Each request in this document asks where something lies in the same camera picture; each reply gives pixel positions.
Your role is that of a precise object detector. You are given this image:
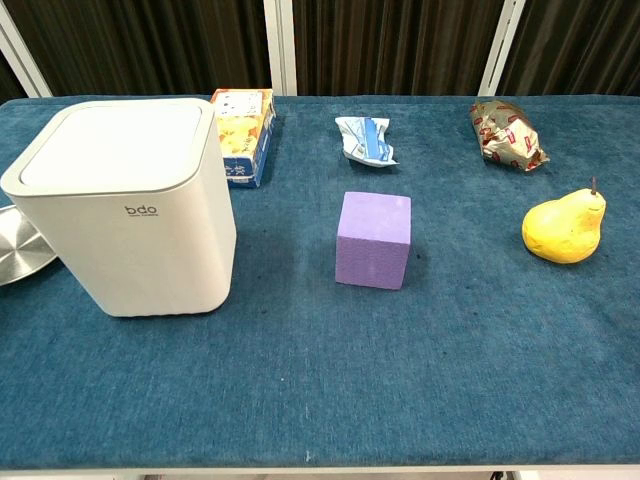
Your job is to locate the yellow pear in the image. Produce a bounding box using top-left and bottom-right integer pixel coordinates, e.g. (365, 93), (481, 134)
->
(521, 176), (607, 263)

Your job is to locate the yellow blue snack box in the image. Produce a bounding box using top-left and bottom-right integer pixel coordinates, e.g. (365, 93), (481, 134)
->
(209, 88), (277, 189)

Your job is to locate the purple foam cube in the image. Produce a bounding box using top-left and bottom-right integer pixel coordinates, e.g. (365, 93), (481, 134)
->
(334, 191), (413, 290)

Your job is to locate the crumpled blue white packet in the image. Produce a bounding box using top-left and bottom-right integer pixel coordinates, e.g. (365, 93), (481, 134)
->
(334, 116), (401, 167)

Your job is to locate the dark pleated curtain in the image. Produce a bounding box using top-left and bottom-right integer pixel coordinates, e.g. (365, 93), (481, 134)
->
(0, 0), (640, 101)

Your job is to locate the white bdo trash bin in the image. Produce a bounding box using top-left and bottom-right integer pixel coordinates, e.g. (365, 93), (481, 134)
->
(0, 97), (238, 318)

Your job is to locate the gold foil snack wrapper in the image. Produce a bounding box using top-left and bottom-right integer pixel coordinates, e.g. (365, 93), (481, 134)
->
(468, 99), (551, 172)

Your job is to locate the round steel plate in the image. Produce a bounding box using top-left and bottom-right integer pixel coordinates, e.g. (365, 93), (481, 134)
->
(0, 203), (59, 287)

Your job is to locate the white frame post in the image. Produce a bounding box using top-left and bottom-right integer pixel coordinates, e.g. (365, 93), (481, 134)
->
(0, 8), (54, 99)
(263, 0), (298, 97)
(477, 0), (526, 97)

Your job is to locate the blue table cloth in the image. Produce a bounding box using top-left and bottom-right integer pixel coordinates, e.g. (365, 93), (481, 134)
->
(0, 94), (640, 471)

